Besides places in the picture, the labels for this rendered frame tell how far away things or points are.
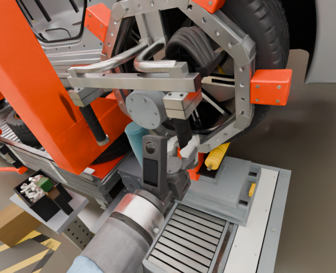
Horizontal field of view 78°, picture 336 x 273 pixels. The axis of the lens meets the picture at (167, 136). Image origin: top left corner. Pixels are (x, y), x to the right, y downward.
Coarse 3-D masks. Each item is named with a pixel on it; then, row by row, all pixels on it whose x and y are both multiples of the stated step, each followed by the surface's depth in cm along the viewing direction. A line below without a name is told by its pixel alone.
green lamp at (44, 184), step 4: (40, 180) 78; (44, 180) 78; (48, 180) 78; (36, 184) 77; (40, 184) 77; (44, 184) 77; (48, 184) 78; (52, 184) 80; (40, 188) 78; (44, 188) 77; (48, 188) 79
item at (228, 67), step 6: (186, 24) 92; (210, 42) 87; (222, 54) 90; (228, 54) 90; (222, 60) 93; (228, 60) 92; (222, 66) 95; (228, 66) 94; (192, 72) 105; (216, 72) 98; (228, 72) 96
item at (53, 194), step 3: (54, 186) 82; (54, 189) 81; (57, 189) 82; (45, 192) 80; (51, 192) 80; (54, 192) 81; (57, 192) 82; (60, 192) 83; (45, 195) 82; (48, 195) 79; (51, 195) 80; (54, 195) 81; (57, 195) 82; (51, 198) 80; (54, 198) 81
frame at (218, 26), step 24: (144, 0) 55; (168, 0) 52; (120, 24) 64; (216, 24) 50; (120, 48) 76; (240, 48) 51; (120, 72) 83; (240, 72) 55; (120, 96) 86; (240, 96) 59; (240, 120) 63; (216, 144) 75
